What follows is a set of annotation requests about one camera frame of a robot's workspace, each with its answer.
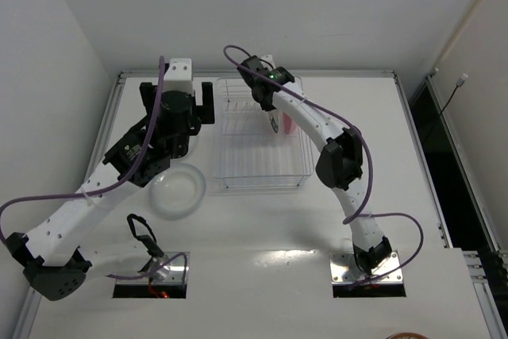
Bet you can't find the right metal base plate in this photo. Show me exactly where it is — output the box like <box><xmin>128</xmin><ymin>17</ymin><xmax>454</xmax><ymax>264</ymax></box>
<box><xmin>329</xmin><ymin>251</ymin><xmax>403</xmax><ymax>286</ymax></box>

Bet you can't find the black usb cable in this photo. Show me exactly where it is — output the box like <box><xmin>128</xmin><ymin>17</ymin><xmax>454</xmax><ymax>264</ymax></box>
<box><xmin>438</xmin><ymin>73</ymin><xmax>469</xmax><ymax>117</ymax></box>

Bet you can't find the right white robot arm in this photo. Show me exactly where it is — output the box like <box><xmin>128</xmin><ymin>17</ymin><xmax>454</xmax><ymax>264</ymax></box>
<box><xmin>233</xmin><ymin>56</ymin><xmax>391</xmax><ymax>275</ymax></box>

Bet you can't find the clear wire dish rack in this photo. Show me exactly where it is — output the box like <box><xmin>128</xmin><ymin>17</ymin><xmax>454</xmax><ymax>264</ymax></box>
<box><xmin>214</xmin><ymin>77</ymin><xmax>314</xmax><ymax>191</ymax></box>

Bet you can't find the metal base plate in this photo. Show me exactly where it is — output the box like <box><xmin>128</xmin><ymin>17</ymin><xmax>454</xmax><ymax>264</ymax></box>
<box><xmin>329</xmin><ymin>251</ymin><xmax>403</xmax><ymax>286</ymax></box>
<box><xmin>107</xmin><ymin>252</ymin><xmax>190</xmax><ymax>286</ymax></box>

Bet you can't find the pink plate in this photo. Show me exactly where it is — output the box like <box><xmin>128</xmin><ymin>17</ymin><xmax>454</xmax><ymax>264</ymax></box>
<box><xmin>283</xmin><ymin>113</ymin><xmax>297</xmax><ymax>135</ymax></box>

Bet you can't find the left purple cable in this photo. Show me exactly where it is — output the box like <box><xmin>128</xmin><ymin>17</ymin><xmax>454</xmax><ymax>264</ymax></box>
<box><xmin>0</xmin><ymin>56</ymin><xmax>188</xmax><ymax>281</ymax></box>

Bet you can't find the green rimmed white plate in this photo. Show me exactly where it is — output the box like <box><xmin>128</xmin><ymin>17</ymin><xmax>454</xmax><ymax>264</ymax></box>
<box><xmin>267</xmin><ymin>110</ymin><xmax>279</xmax><ymax>133</ymax></box>

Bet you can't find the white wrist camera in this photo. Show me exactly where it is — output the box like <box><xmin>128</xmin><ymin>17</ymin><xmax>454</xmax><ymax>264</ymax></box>
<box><xmin>163</xmin><ymin>58</ymin><xmax>194</xmax><ymax>95</ymax></box>

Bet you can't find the brown bowl at edge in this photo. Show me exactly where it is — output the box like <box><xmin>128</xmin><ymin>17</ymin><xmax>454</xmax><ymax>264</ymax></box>
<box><xmin>386</xmin><ymin>332</ymin><xmax>429</xmax><ymax>339</ymax></box>

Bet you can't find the near clear glass plate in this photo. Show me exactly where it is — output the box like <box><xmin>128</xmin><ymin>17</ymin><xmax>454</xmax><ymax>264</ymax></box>
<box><xmin>148</xmin><ymin>163</ymin><xmax>206</xmax><ymax>221</ymax></box>

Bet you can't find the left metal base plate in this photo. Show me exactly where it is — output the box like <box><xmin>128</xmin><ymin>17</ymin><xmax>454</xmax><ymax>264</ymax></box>
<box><xmin>107</xmin><ymin>252</ymin><xmax>190</xmax><ymax>286</ymax></box>

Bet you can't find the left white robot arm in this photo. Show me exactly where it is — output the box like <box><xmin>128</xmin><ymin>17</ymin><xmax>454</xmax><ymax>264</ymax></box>
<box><xmin>1</xmin><ymin>82</ymin><xmax>215</xmax><ymax>301</ymax></box>

